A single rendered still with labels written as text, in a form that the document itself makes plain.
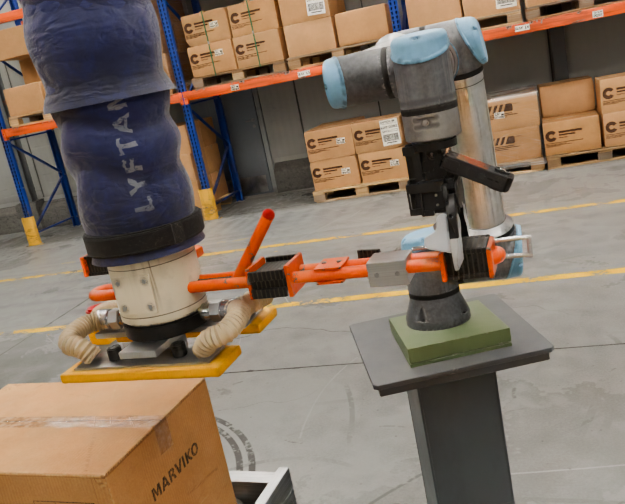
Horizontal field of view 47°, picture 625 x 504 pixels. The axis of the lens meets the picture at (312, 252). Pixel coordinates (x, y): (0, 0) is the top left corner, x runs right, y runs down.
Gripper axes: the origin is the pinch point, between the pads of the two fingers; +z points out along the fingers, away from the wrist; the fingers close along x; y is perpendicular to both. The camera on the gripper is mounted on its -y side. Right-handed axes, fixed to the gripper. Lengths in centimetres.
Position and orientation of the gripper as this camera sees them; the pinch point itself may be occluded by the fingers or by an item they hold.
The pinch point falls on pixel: (464, 255)
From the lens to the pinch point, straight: 123.1
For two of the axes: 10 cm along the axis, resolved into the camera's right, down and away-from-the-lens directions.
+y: -9.3, 1.0, 3.6
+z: 2.0, 9.5, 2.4
